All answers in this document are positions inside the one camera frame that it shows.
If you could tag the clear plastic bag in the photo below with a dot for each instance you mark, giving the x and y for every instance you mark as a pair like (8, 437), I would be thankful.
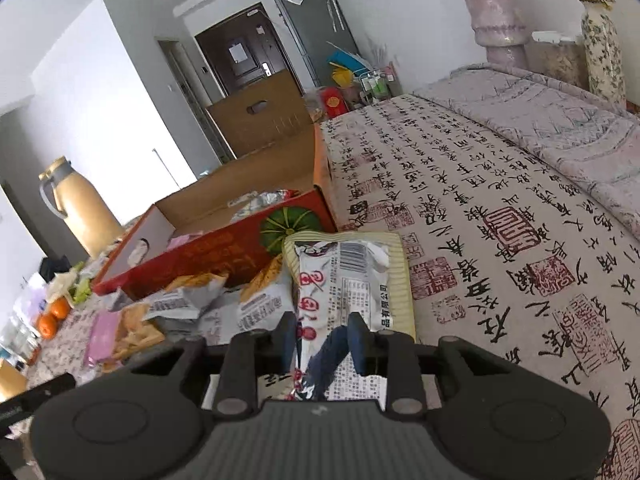
(17, 315)

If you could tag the white umbrella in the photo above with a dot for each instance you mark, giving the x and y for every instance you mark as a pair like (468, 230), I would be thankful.
(330, 2)

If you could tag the grey refrigerator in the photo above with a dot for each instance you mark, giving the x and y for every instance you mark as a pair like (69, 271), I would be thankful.
(310, 30)

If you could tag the silver white snack packet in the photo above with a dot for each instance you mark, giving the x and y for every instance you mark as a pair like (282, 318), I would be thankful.
(260, 205)

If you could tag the cream plastic bag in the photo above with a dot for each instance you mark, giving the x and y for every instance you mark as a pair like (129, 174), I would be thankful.
(62, 282)

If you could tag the white red-print snack packet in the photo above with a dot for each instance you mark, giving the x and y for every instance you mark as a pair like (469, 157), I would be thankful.
(340, 280)

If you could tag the white pole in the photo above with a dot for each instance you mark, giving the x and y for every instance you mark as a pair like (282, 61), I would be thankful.
(164, 170)

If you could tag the interior doorway frame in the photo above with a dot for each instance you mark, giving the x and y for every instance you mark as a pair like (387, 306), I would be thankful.
(187, 95)

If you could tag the yellow box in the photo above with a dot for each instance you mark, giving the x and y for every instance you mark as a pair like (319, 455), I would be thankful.
(11, 382)

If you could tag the yellow thermos jug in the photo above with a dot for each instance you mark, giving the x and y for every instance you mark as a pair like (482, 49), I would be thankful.
(85, 210)

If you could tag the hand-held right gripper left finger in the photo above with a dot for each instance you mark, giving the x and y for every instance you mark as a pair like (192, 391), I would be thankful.
(287, 342)

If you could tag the floral print vase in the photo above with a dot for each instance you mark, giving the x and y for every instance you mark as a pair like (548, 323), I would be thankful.
(602, 55)

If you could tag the jar with white lid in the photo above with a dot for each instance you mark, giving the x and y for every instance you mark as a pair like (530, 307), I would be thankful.
(557, 60)

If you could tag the red gift box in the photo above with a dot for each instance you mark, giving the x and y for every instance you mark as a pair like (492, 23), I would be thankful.
(335, 102)

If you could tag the small green packet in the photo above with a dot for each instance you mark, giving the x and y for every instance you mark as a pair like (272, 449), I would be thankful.
(81, 290)

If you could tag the red cardboard box pumpkin print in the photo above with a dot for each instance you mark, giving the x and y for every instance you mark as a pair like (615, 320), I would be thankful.
(215, 255)

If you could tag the green snack packet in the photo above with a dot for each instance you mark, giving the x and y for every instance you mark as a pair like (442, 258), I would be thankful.
(400, 280)

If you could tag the dark brown entrance door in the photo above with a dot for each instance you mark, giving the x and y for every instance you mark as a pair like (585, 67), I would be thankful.
(240, 55)

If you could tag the pink quilted cloth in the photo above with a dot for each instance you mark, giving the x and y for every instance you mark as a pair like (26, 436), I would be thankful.
(550, 125)

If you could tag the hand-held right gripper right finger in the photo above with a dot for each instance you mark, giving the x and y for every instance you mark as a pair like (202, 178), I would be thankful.
(360, 342)

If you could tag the black bag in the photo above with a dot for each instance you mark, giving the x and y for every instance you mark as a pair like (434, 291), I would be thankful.
(54, 267)

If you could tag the pink ribbed vase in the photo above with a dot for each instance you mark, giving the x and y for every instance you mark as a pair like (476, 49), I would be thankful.
(495, 25)

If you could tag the pink snack packet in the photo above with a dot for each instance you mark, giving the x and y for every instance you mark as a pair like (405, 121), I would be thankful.
(102, 337)
(185, 241)

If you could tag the blue and yellow dustpan set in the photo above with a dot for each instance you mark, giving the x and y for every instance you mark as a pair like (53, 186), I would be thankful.
(345, 62)

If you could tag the yellow cracker packet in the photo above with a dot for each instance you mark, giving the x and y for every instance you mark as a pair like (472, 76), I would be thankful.
(140, 332)

